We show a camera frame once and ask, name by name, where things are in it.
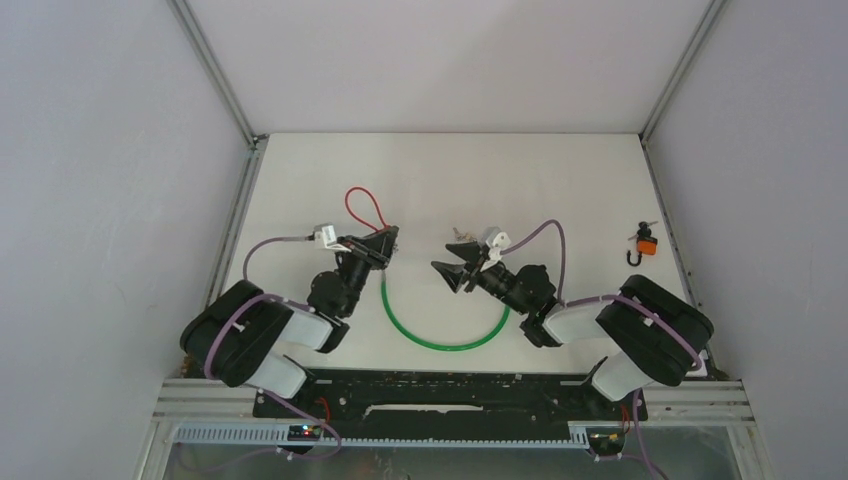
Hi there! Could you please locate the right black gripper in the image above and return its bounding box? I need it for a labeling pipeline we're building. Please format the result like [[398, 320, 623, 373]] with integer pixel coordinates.
[[431, 240, 529, 316]]

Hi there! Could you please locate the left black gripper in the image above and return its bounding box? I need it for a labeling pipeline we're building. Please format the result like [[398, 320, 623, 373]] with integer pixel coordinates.
[[333, 225, 398, 316]]

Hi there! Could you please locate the silver key bunch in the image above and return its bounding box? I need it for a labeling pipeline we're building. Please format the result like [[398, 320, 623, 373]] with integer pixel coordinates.
[[453, 227, 478, 243]]

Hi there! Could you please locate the red cable lock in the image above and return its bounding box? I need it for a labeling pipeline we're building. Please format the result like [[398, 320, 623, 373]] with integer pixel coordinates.
[[343, 186, 392, 234]]

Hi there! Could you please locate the green cable lock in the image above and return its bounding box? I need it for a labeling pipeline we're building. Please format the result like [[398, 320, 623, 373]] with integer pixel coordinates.
[[380, 273, 512, 353]]

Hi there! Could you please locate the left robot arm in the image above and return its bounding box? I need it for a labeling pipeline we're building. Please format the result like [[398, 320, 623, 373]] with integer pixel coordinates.
[[179, 224, 399, 417]]

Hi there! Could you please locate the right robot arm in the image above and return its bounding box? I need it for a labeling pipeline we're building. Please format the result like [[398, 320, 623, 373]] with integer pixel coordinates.
[[431, 242, 715, 418]]

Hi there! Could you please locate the orange padlock with keys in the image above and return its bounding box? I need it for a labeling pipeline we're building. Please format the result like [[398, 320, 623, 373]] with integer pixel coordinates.
[[626, 221, 658, 267]]

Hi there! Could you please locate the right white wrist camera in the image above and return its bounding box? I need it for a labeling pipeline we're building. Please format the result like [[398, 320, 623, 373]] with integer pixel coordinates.
[[480, 226, 511, 271]]

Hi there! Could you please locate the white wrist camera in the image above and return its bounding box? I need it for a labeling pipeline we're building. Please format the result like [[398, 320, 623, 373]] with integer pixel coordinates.
[[311, 223, 351, 253], [480, 226, 511, 271]]

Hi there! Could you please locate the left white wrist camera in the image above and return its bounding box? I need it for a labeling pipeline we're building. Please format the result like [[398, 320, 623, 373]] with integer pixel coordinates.
[[311, 223, 351, 253]]

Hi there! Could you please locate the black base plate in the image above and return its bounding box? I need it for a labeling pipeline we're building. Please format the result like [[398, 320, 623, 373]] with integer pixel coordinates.
[[290, 369, 648, 440]]

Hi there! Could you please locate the left aluminium corner post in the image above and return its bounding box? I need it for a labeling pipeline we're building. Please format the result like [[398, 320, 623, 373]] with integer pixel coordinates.
[[167, 0, 258, 148]]

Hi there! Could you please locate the aluminium corner post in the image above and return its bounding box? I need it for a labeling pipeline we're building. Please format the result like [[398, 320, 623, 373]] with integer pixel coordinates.
[[639, 0, 730, 146], [167, 0, 258, 148]]

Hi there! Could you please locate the grey cable duct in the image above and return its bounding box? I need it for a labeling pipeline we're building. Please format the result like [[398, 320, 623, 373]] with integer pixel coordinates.
[[172, 423, 589, 450]]

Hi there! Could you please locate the aluminium front frame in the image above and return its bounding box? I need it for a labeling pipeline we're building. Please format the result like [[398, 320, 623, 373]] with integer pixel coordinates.
[[133, 378, 776, 479]]

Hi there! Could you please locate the right aluminium corner post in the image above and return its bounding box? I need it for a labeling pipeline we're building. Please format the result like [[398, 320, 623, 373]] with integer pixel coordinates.
[[639, 0, 730, 146]]

